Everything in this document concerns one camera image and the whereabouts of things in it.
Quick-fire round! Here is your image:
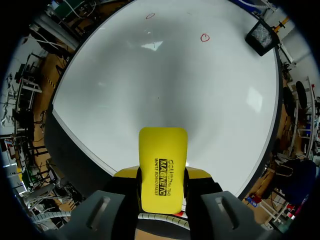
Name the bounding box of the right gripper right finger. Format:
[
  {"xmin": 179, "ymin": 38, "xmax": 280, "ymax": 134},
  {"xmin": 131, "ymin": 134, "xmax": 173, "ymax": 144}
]
[{"xmin": 183, "ymin": 166, "xmax": 262, "ymax": 240}]

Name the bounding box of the black mesh cup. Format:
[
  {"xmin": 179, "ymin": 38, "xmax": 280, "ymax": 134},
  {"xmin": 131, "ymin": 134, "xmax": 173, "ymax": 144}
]
[{"xmin": 244, "ymin": 18, "xmax": 279, "ymax": 57}]

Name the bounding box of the large whiteboard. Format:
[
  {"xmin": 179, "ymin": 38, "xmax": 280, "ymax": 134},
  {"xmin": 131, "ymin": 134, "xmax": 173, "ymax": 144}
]
[{"xmin": 51, "ymin": 0, "xmax": 280, "ymax": 201}]

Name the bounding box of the white cable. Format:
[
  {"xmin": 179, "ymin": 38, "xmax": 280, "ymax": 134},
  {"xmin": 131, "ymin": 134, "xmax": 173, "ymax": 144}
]
[{"xmin": 137, "ymin": 211, "xmax": 189, "ymax": 224}]

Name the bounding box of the yellow whiteboard eraser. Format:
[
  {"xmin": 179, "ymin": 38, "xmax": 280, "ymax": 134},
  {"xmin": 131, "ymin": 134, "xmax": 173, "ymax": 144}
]
[{"xmin": 138, "ymin": 126, "xmax": 189, "ymax": 215}]

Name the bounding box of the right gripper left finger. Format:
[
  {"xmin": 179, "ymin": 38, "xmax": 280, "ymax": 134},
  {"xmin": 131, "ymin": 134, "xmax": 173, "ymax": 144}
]
[{"xmin": 62, "ymin": 165, "xmax": 141, "ymax": 240}]

